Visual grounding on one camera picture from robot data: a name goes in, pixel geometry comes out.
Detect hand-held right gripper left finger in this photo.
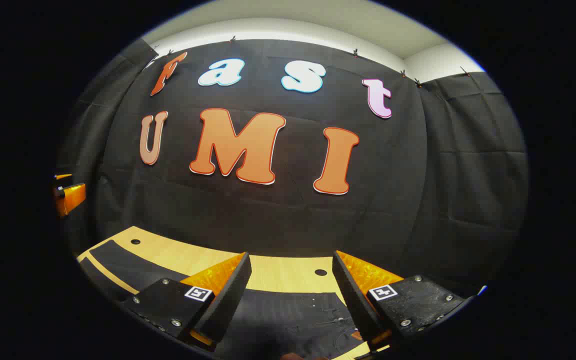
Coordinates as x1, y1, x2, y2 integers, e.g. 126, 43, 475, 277
120, 251, 253, 351

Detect black backdrop cloth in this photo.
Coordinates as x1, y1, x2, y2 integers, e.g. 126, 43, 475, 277
58, 37, 529, 297

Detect dark grey jeans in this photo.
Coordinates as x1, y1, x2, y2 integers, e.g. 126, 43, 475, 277
79, 240, 371, 360

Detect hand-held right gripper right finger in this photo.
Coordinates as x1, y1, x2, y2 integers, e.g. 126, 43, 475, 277
332, 250, 476, 353

